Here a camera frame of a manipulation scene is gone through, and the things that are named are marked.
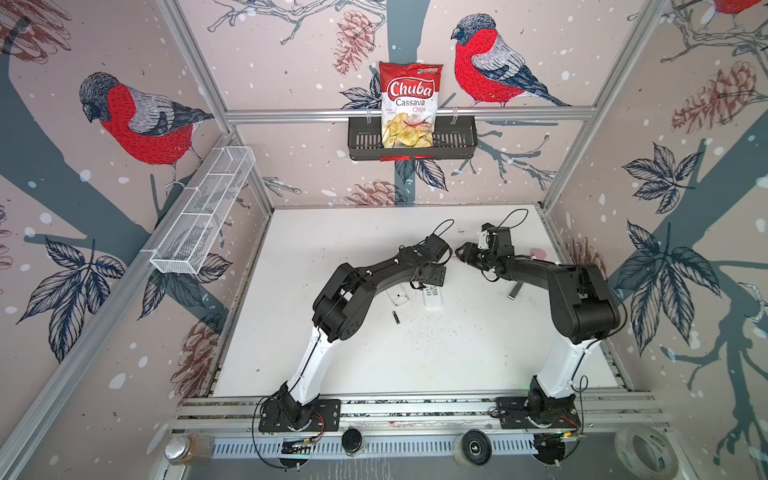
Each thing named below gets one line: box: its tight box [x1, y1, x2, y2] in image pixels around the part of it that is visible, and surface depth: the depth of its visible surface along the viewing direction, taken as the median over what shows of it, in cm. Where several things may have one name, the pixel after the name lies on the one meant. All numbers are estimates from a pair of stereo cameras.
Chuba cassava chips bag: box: [379, 61, 443, 148], surface depth 86 cm
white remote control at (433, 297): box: [423, 285, 443, 310], surface depth 96 cm
